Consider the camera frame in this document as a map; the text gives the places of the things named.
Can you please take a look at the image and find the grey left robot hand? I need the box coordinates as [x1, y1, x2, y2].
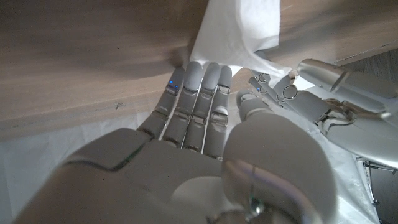
[248, 58, 398, 170]

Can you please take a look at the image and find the white square paper towel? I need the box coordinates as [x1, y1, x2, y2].
[189, 0, 315, 91]

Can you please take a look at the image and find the white wrinkled backdrop sheet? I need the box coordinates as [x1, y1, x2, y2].
[0, 90, 382, 224]

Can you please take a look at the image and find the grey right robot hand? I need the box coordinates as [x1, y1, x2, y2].
[12, 60, 338, 224]

